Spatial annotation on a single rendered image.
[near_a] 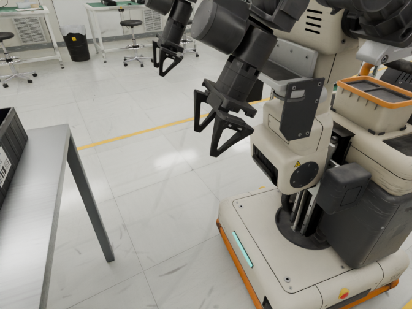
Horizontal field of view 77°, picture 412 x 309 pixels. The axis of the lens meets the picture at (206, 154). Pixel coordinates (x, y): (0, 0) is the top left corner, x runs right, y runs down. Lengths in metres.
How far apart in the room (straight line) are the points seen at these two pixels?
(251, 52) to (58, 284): 1.42
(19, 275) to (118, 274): 0.92
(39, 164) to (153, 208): 0.99
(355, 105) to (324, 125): 0.26
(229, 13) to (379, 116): 0.69
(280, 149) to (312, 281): 0.57
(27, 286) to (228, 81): 0.49
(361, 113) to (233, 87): 0.67
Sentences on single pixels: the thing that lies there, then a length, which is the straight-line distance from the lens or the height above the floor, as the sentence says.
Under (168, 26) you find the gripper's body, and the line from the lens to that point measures 0.82.
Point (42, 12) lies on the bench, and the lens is 4.63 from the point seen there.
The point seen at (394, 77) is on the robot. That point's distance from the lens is 1.24.
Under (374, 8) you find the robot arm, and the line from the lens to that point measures 0.50.
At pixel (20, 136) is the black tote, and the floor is 0.84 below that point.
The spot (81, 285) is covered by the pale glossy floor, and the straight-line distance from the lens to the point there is 1.53.
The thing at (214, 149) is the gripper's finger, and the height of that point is 1.01.
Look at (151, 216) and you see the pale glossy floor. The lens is 1.69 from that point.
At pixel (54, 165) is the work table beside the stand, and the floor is 0.80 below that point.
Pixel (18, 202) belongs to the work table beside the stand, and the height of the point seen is 0.80.
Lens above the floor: 1.25
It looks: 36 degrees down
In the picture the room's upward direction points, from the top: straight up
